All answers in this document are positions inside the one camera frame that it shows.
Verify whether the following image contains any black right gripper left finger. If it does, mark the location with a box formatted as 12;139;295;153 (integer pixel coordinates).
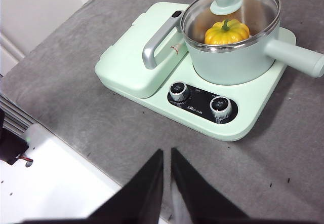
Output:
86;148;165;224

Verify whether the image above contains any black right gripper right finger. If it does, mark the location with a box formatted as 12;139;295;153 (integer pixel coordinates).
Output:
170;147;251;224

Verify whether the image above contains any mint green small steamer pot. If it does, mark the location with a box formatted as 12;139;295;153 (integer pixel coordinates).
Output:
181;0;324;86

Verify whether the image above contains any silver black control knob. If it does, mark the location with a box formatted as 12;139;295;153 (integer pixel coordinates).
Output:
169;82;191;102
209;96;233;120

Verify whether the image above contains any mint green cooker base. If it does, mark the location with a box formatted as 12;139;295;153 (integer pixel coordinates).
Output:
95;2;297;141

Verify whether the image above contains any mint green hinged cooker cover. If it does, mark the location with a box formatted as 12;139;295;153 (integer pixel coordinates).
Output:
95;2;190;99

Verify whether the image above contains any white metal base plate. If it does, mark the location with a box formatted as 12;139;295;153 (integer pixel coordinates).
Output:
0;124;127;224

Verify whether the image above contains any thin red wire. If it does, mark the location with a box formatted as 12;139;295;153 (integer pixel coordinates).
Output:
15;154;34;163

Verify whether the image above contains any grey slatted rail panel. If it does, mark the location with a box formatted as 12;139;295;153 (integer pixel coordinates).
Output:
0;94;38;136

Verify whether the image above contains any silver cover handle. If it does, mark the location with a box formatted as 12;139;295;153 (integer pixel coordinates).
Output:
142;10;187;69

